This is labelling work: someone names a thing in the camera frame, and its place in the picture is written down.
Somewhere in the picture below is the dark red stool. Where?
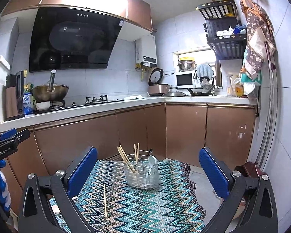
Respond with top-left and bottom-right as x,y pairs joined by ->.
234,162 -> 266,178

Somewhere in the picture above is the blue label bottle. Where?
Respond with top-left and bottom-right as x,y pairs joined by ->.
23,83 -> 34,115

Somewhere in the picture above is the white bowl on stove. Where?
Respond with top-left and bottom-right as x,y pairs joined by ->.
36,102 -> 50,111

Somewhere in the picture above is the wooden chopstick on mat right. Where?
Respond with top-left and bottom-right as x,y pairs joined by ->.
103,184 -> 108,218

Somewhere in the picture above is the black gas stove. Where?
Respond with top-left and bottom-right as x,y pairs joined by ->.
33,95 -> 124,115

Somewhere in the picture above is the zigzag patterned table mat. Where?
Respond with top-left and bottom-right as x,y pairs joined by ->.
49,159 -> 207,233

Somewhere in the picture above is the chopsticks pair in holder left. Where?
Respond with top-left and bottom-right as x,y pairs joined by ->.
117,145 -> 136,173

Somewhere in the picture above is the white ceramic spoon in holder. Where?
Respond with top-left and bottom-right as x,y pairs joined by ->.
148,155 -> 158,176

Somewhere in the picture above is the chopstick in holder right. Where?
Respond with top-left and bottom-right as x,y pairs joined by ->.
133,143 -> 140,165

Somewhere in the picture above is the black range hood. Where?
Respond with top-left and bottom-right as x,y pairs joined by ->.
29,7 -> 124,72

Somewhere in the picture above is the yellow bottle on counter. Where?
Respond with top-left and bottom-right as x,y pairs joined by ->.
233,75 -> 244,97

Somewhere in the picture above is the metal pot lid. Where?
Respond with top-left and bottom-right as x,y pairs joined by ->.
162,87 -> 187,97

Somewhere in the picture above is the white microwave oven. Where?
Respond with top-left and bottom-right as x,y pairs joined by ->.
176,70 -> 197,89

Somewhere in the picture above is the brown rice cooker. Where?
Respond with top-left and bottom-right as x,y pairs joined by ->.
147,68 -> 171,96

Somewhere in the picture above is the steel pot on microwave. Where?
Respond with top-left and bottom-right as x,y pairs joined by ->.
178,57 -> 196,72

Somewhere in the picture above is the white water heater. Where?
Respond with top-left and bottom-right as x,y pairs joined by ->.
135,35 -> 157,67

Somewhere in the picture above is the brown patterned hanging apron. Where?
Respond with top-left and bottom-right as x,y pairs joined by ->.
240,0 -> 276,81

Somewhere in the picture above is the bronze wok with handle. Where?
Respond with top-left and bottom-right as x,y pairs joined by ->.
32,70 -> 69,103

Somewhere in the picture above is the metal wire utensil holder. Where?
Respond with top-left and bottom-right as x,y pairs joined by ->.
123,149 -> 160,190

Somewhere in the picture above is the black wall storage rack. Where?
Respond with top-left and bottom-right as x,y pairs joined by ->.
196,0 -> 247,60

